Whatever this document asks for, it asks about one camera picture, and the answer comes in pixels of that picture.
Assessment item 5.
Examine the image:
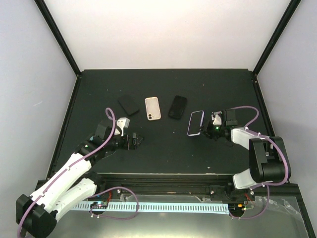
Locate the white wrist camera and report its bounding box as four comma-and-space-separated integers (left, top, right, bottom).
211, 111, 222, 125
114, 118, 130, 136

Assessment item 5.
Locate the black frame post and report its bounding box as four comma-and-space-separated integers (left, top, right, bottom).
34, 0, 81, 76
253, 0, 301, 76

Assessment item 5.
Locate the black phone case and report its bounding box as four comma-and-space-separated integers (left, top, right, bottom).
168, 95, 187, 119

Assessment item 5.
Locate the lavender phone case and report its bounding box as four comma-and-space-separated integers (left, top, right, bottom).
186, 110, 205, 137

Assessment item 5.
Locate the black wallet pouch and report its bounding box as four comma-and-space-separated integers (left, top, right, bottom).
117, 95, 139, 116

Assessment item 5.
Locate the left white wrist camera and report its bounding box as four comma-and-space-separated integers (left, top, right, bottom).
114, 118, 130, 136

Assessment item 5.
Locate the beige phone case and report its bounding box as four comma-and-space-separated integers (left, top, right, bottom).
145, 97, 161, 121

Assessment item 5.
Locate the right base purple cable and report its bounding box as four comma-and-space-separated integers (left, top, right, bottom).
229, 184, 270, 221

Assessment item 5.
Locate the left black frame post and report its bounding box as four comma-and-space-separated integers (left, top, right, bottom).
34, 0, 81, 76

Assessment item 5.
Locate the right black frame post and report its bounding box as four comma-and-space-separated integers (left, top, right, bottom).
253, 0, 301, 76

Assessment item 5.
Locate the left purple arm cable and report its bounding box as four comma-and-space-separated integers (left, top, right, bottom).
16, 107, 116, 238

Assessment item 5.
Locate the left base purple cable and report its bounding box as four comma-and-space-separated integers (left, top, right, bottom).
89, 186, 139, 220

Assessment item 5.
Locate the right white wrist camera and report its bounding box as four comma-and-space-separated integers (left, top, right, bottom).
211, 111, 222, 125

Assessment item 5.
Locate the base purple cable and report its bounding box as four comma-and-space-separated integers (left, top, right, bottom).
229, 184, 270, 221
89, 186, 139, 220

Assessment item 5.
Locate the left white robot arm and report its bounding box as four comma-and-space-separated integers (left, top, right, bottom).
16, 118, 144, 238

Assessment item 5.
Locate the white slotted cable duct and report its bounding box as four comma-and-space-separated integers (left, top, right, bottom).
72, 201, 229, 215

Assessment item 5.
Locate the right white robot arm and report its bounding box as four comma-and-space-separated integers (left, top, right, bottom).
199, 106, 291, 200

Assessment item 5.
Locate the black aluminium front rail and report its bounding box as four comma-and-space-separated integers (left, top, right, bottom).
94, 173, 300, 201

